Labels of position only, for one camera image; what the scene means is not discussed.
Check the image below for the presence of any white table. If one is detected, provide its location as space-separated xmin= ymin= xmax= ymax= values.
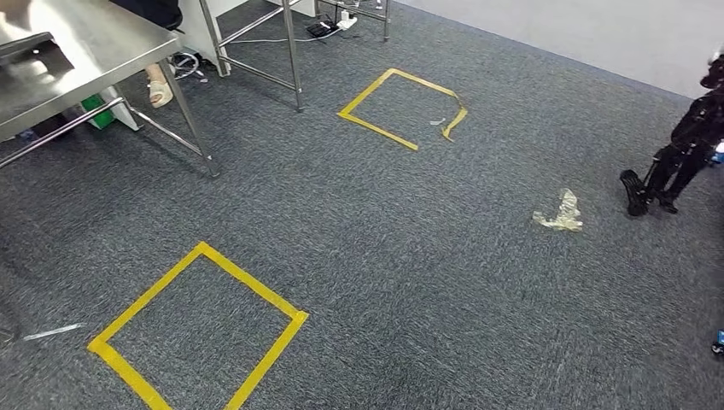
xmin=179 ymin=0 xmax=318 ymax=113

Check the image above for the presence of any crumpled clear plastic wrap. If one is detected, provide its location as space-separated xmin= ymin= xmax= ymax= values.
xmin=531 ymin=187 xmax=584 ymax=233

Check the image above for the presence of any chrome chair base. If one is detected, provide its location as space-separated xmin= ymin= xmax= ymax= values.
xmin=168 ymin=51 xmax=209 ymax=83

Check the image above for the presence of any green plastic box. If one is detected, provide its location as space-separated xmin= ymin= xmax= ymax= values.
xmin=80 ymin=94 xmax=117 ymax=131

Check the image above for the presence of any clear plastic strip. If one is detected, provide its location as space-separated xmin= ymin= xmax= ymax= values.
xmin=22 ymin=323 xmax=87 ymax=343

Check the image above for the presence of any black and silver humanoid robot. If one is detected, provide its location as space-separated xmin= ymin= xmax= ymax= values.
xmin=618 ymin=50 xmax=724 ymax=219

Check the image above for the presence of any white floor cable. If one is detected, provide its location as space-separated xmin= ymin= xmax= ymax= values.
xmin=229 ymin=29 xmax=343 ymax=46

